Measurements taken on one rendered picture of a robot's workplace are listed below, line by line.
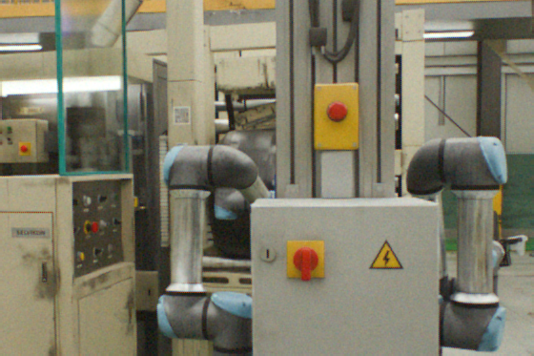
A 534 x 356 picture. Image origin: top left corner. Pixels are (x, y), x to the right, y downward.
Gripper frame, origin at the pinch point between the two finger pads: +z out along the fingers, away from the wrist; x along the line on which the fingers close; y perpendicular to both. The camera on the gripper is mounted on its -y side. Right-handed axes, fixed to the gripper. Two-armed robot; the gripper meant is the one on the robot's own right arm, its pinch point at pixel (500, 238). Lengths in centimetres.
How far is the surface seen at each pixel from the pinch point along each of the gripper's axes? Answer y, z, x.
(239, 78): -77, 43, -107
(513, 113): -120, 1010, -122
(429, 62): -223, 950, -232
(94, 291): 4, -37, -135
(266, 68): -80, 47, -95
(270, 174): -31, 8, -80
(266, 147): -42, 13, -83
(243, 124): -58, 56, -115
